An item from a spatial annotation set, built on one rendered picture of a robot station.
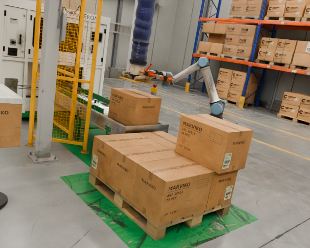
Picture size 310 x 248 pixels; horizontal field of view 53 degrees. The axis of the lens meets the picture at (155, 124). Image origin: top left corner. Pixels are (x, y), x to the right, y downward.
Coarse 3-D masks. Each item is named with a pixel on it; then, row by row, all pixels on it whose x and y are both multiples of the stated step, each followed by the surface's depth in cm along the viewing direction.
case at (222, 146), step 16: (192, 128) 303; (208, 128) 288; (224, 128) 283; (240, 128) 293; (176, 144) 321; (192, 144) 303; (208, 144) 288; (224, 144) 274; (240, 144) 288; (208, 160) 289; (224, 160) 279; (240, 160) 297
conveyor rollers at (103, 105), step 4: (80, 96) 539; (84, 96) 544; (92, 100) 516; (96, 100) 522; (96, 104) 492; (100, 104) 497; (104, 104) 502; (104, 108) 472; (108, 108) 477; (104, 112) 451
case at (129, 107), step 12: (120, 96) 400; (132, 96) 379; (144, 96) 387; (156, 96) 402; (120, 108) 401; (132, 108) 380; (144, 108) 384; (156, 108) 397; (120, 120) 402; (132, 120) 381; (144, 120) 389; (156, 120) 403
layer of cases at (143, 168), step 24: (96, 144) 329; (120, 144) 318; (144, 144) 331; (168, 144) 344; (96, 168) 331; (120, 168) 296; (144, 168) 267; (168, 168) 274; (192, 168) 283; (120, 192) 297; (144, 192) 268; (168, 192) 252; (192, 192) 273; (216, 192) 297; (168, 216) 260
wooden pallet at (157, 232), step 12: (96, 180) 334; (108, 192) 323; (120, 204) 298; (228, 204) 318; (132, 216) 286; (144, 216) 269; (192, 216) 283; (144, 228) 270; (156, 228) 257; (156, 240) 259
